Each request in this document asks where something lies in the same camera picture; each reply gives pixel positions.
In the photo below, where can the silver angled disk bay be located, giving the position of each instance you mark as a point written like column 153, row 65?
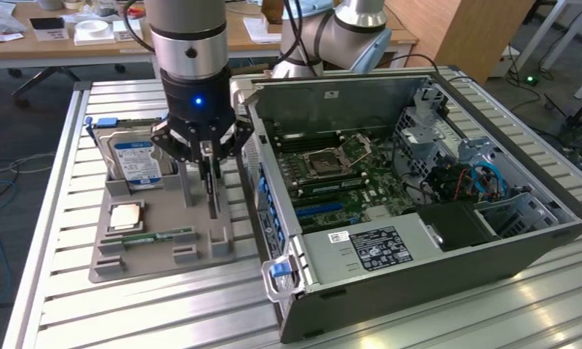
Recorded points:
column 521, row 212

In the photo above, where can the beige tape roll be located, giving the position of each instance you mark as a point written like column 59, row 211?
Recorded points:
column 73, row 4

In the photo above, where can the white tape roll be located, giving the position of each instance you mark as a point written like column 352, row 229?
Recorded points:
column 82, row 29

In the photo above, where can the white box black top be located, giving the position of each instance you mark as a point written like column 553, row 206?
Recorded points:
column 49, row 34

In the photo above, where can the dark grey PC case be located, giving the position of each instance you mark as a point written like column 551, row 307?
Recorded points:
column 393, row 312

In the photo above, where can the blue card retention clip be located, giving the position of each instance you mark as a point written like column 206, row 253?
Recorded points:
column 273, row 215
column 284, row 241
column 278, row 229
column 268, row 200
column 261, row 185

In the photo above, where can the green RAM stick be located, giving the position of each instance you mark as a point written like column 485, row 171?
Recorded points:
column 146, row 237

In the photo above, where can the small white box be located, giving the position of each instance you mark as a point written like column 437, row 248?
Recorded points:
column 123, row 34

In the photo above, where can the green motherboard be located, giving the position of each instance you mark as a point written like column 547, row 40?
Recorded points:
column 384, row 189

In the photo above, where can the clear bag dark contents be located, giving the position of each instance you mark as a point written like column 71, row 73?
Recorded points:
column 105, row 9

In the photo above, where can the metal socket cover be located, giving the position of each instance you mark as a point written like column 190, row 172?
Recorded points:
column 366, row 140

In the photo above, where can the silver chipset heatsink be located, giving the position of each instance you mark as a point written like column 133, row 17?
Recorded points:
column 380, row 212

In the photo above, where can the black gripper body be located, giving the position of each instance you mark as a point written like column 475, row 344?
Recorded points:
column 199, row 94

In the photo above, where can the black expansion slot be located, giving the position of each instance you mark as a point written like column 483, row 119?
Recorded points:
column 322, row 201

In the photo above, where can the crumpled plastic bag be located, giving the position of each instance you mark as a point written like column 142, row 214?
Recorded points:
column 0, row 18

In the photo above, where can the grey parts rack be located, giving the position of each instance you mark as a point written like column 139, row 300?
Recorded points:
column 150, row 260

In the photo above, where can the blue case release latch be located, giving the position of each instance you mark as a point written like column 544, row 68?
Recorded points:
column 280, row 272

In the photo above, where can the white table frame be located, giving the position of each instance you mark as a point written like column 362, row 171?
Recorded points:
column 537, row 36

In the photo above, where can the wooden cabinet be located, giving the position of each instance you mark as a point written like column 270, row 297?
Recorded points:
column 467, row 36

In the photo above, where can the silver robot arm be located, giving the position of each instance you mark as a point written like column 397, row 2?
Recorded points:
column 185, row 22

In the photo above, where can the black device green light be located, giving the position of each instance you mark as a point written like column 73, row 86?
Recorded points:
column 531, row 79

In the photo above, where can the silver perforated disk bay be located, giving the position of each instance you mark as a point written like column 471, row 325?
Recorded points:
column 420, row 145

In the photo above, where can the hard disk drive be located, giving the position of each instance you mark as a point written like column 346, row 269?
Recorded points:
column 131, row 160

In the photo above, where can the black graphics card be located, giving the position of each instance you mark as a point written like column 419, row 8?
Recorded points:
column 213, row 189

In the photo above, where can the blue expansion slot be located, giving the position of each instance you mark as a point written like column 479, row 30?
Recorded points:
column 321, row 209

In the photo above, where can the silver CPU chip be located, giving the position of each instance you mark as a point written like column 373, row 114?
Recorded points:
column 125, row 217

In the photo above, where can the CPU socket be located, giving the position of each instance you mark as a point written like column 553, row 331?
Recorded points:
column 328, row 163

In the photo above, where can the white box red button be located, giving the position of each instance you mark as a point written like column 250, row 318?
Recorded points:
column 507, row 67

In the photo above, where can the grey power supply unit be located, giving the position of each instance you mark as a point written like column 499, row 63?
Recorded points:
column 330, row 254

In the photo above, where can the black RAM slot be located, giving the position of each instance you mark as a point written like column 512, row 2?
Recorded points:
column 328, row 180
column 306, row 138
column 308, row 142
column 306, row 134
column 324, row 175
column 309, row 146

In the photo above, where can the red small item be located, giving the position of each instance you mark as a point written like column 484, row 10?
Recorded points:
column 134, row 12

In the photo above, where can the flat white box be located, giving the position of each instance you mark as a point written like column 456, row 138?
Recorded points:
column 94, row 40

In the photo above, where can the grey cup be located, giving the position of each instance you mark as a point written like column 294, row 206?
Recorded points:
column 51, row 4

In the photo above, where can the white paper stack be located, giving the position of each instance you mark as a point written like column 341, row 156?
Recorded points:
column 260, row 32

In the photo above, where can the black chair base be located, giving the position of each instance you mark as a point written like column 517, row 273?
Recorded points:
column 38, row 83

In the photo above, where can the red white card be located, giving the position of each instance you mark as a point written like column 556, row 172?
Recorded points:
column 4, row 37

